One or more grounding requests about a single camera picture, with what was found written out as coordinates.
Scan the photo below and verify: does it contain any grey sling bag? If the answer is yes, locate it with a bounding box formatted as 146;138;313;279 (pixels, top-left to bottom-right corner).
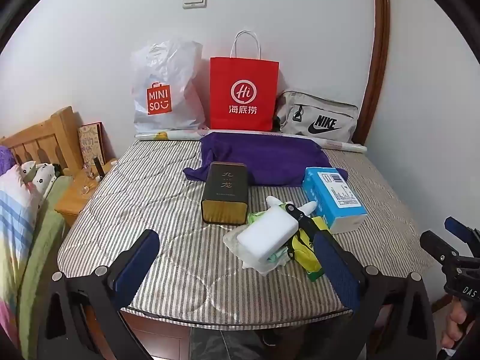
275;91;359;145

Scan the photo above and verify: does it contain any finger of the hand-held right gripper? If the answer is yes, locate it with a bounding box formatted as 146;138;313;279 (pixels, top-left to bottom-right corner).
444;216;480;243
419;230;480;271

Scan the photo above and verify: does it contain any wooden nightstand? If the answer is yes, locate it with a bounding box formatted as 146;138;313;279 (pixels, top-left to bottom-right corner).
54;157;117;227

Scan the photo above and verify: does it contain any green blanket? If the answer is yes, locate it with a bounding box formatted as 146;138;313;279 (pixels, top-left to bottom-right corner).
19;175;74;354

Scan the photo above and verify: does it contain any white plastic shopping bag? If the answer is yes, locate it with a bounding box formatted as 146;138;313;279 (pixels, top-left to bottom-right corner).
129;39;211;136

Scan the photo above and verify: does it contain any green tissue pack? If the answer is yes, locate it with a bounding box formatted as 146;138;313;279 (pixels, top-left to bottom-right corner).
247;212;290;268

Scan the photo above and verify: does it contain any patterned book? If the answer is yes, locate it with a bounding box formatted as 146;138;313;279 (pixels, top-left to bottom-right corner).
77;122;106;166

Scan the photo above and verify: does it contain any purple towel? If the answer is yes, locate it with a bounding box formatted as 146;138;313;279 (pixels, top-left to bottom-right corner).
183;132;349;187

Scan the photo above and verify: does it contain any striped mattress pad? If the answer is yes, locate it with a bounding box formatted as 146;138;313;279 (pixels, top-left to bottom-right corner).
56;139;437;325

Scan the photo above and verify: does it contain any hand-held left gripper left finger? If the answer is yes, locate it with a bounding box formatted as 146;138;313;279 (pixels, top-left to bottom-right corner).
35;229;162;360

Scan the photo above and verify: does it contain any colourful striped blanket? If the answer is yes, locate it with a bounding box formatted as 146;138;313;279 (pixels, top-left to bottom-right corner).
0;165;43;346

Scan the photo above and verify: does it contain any black strap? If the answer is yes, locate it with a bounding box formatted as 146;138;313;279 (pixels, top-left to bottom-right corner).
283;203;319;241

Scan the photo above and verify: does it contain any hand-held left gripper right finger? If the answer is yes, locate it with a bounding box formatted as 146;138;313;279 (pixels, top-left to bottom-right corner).
311;229;437;360

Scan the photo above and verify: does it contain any person's right hand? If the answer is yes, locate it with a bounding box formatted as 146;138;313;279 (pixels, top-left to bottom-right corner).
440;298;466;350

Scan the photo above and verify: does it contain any clear plastic bag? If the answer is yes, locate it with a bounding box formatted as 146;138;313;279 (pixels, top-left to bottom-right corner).
223;228;286;276

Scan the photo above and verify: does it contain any blue cardboard box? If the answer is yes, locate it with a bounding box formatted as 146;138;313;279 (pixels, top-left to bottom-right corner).
302;167;368;235

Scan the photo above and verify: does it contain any white and green glove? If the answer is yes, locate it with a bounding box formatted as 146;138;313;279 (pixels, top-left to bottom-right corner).
265;196;320;219

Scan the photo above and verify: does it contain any white sponge block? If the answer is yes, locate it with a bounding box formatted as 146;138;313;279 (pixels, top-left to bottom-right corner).
240;208;299;271

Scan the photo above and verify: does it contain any polka dot pillow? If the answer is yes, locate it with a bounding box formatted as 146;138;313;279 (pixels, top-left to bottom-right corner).
20;160;62;196

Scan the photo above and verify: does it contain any wooden door frame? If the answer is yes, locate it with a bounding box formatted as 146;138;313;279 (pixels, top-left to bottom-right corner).
354;0;391;144

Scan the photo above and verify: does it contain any rolled printed paper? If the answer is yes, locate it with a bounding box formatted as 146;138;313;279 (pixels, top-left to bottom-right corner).
135;128;367;154

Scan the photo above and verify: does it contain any green packet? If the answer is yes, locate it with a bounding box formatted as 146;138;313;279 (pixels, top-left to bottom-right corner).
305;262;325;283

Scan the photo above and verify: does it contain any red paper bag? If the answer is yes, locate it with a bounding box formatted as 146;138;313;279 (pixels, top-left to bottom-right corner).
209;30;280;133

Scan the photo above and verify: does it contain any yellow zip pouch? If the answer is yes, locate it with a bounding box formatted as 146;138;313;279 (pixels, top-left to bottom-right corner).
288;215;326;276

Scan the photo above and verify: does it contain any wooden headboard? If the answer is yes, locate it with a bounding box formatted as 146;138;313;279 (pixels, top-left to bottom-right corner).
0;107;81;170

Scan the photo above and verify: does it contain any dark tin box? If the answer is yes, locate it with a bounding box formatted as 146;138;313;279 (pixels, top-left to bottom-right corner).
200;162;249;226

